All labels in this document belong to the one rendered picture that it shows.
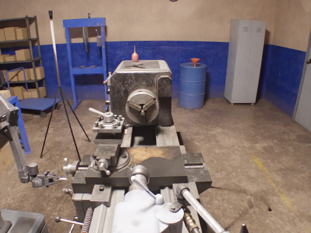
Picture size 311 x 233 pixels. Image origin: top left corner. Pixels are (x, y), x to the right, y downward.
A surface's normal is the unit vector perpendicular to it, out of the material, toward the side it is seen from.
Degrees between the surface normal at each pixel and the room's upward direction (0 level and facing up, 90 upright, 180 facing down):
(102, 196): 0
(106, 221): 0
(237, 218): 0
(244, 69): 90
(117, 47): 90
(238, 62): 90
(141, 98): 90
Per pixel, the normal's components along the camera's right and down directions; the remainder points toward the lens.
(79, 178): 0.00, -0.92
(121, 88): 0.04, 0.39
